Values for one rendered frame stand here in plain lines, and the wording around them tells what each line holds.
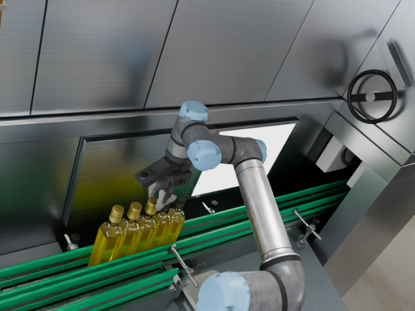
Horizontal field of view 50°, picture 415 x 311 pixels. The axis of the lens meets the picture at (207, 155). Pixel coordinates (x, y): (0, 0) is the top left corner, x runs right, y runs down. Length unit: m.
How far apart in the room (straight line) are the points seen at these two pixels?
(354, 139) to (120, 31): 1.18
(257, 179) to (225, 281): 0.30
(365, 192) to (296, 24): 0.82
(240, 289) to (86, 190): 0.65
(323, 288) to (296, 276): 1.05
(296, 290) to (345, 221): 1.12
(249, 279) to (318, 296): 1.10
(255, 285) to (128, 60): 0.63
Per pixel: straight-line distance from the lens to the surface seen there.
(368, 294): 3.43
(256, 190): 1.09
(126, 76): 1.21
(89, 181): 1.36
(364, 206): 2.00
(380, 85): 1.90
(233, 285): 0.90
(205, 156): 1.07
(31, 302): 1.39
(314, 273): 2.08
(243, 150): 1.15
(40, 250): 1.54
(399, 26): 1.89
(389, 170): 1.92
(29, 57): 1.08
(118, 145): 1.31
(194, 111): 1.15
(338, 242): 2.12
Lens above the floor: 2.07
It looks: 34 degrees down
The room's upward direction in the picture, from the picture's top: 24 degrees clockwise
